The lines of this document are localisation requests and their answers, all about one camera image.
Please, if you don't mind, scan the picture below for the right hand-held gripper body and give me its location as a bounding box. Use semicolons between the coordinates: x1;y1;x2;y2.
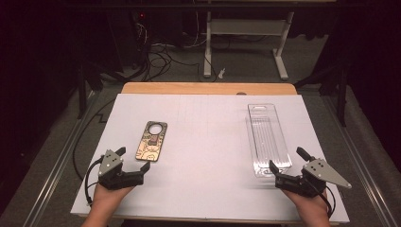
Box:
274;158;353;199

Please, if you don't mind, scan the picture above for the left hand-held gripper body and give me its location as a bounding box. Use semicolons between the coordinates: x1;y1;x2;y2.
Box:
97;149;145;191

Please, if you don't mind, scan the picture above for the patterned phone case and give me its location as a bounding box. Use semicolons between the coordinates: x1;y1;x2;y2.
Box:
134;120;168;163

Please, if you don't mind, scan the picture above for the clear plastic packaging box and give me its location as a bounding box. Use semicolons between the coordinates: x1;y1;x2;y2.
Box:
245;102;293;179

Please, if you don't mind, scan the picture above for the person's left hand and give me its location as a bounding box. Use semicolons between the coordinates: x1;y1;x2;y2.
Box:
90;183;135;216

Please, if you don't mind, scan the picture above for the person's right hand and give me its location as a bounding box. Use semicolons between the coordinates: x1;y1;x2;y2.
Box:
281;188;333;220

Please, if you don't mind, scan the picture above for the white board sheet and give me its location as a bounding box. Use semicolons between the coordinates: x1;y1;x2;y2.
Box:
70;93;351;224

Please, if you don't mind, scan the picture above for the black metal stand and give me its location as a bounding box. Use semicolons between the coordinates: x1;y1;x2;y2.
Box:
75;60;106;120
294;61;350;128

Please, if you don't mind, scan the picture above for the black power strip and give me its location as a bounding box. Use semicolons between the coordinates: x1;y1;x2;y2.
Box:
133;10;151;70

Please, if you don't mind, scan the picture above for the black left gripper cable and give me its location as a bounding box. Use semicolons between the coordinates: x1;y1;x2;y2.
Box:
83;156;106;206

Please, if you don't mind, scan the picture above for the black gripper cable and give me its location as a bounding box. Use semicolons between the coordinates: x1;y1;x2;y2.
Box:
83;156;106;206
310;181;337;219

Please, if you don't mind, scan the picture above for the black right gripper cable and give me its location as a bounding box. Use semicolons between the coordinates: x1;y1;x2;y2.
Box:
310;181;337;219

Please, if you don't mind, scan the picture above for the long black floor cable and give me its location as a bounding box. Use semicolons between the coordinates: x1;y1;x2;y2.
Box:
72;97;117;182

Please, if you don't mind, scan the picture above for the aluminium floor rail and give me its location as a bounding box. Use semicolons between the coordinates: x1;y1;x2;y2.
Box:
22;90;102;227
321;94;401;227

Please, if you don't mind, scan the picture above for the tangle of floor cables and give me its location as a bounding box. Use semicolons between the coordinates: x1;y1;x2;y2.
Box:
126;18;219;83

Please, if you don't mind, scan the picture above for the white metal desk frame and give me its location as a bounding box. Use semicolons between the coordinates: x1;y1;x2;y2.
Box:
202;10;296;81

